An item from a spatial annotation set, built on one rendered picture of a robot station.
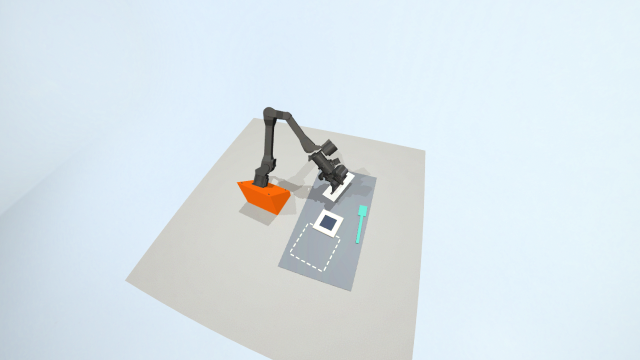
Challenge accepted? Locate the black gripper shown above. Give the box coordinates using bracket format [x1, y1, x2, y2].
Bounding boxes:
[318, 159, 346, 186]

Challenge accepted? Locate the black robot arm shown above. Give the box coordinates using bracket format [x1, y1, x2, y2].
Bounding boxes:
[252, 107, 338, 188]

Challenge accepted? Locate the cream square tile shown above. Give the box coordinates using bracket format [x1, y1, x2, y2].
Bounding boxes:
[313, 209, 343, 238]

